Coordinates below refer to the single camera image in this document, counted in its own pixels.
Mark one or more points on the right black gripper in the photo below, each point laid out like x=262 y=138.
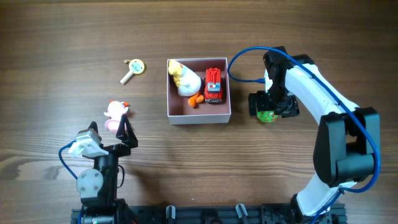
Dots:
x=254 y=106

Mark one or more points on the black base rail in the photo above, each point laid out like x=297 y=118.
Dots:
x=265 y=214

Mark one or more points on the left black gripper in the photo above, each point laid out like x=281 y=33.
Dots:
x=114 y=148

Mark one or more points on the wooden rattle drum toy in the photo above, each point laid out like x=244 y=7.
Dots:
x=136 y=67

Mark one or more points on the pink plush chick toy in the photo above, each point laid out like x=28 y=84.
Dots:
x=114 y=114

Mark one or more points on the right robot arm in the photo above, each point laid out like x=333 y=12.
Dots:
x=346 y=154

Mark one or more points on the white plush duck toy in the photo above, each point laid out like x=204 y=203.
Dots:
x=188 y=83

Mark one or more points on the pink open cardboard box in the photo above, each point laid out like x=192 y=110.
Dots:
x=178 y=109

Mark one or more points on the red toy fire truck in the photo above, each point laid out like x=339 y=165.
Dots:
x=213 y=88

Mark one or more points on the green patterned ball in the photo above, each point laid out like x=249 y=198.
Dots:
x=266 y=116

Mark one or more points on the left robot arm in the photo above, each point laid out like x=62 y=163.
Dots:
x=98 y=186

